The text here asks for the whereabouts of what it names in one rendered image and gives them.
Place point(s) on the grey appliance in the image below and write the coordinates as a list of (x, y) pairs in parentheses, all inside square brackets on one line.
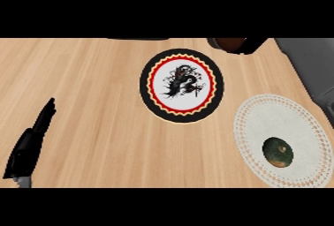
[(311, 67)]

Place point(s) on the dark green cupcake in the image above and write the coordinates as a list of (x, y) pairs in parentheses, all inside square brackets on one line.
[(278, 152)]

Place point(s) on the black rimmed patterned plate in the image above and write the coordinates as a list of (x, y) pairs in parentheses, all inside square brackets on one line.
[(182, 85)]

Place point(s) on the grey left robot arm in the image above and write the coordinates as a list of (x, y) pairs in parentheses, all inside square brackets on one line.
[(24, 182)]

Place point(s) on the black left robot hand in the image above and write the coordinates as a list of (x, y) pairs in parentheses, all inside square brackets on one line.
[(27, 148)]

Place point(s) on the white lace placemat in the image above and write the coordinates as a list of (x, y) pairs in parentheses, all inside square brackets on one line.
[(282, 129)]

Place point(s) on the black pot with brown inside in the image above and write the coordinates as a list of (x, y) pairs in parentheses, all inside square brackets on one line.
[(237, 44)]

